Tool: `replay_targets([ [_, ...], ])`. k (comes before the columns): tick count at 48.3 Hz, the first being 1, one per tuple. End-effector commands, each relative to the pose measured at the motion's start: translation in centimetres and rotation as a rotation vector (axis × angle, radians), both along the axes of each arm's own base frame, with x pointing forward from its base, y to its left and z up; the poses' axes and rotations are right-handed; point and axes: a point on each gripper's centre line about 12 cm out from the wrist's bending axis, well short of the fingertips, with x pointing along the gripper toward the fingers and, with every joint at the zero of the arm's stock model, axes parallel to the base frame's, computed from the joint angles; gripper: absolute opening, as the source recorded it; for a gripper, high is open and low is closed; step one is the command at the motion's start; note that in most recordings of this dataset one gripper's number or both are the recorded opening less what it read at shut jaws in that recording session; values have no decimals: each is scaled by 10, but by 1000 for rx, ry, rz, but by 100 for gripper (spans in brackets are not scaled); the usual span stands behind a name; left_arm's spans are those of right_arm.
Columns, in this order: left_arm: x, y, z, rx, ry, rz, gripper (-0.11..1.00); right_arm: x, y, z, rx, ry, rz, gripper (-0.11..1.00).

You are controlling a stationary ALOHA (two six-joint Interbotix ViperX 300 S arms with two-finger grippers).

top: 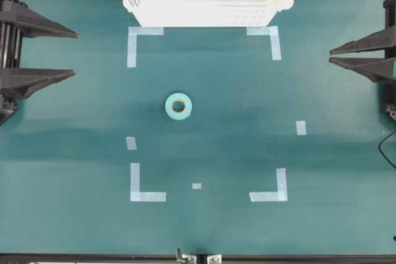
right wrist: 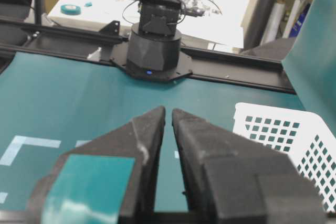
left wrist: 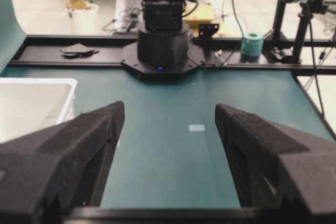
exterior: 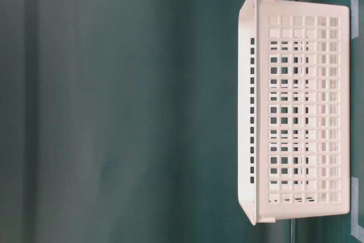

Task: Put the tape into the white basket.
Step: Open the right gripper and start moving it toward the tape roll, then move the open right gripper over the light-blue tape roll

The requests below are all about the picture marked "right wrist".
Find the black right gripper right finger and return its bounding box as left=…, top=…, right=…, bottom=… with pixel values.
left=172, top=109, right=327, bottom=223

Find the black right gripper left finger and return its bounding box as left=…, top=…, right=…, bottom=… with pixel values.
left=27, top=106, right=165, bottom=223

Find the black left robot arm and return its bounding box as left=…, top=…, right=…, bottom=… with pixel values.
left=26, top=0, right=201, bottom=223

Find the white plastic basket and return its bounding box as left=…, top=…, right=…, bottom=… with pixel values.
left=233, top=102, right=335, bottom=213

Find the top left tape corner marker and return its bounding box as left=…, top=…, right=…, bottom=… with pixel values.
left=0, top=135, right=61, bottom=167

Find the spare teal tape roll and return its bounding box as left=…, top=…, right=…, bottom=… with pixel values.
left=60, top=4, right=81, bottom=15

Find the white background desk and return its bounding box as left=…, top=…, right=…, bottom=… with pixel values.
left=48, top=0, right=248, bottom=48

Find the black aluminium table rail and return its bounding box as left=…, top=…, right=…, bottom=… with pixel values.
left=1, top=16, right=295, bottom=94

